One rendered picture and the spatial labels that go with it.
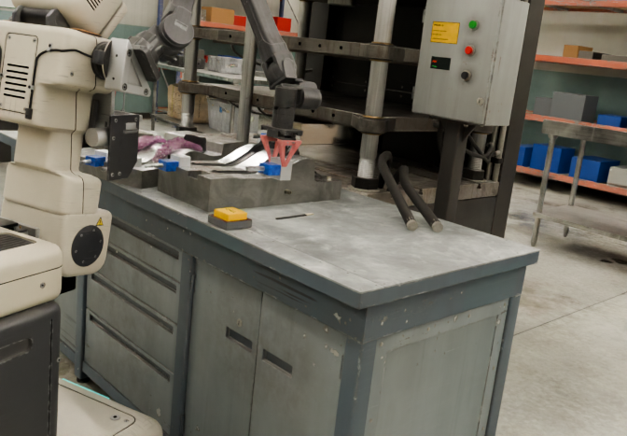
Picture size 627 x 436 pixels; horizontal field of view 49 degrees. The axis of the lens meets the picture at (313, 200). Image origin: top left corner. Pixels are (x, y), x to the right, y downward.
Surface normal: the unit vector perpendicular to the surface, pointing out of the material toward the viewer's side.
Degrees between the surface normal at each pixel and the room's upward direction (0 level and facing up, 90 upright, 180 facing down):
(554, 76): 90
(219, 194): 90
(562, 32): 90
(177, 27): 61
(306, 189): 90
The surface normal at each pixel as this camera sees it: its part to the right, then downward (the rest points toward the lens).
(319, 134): 0.68, 0.23
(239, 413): -0.73, 0.07
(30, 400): 0.88, 0.19
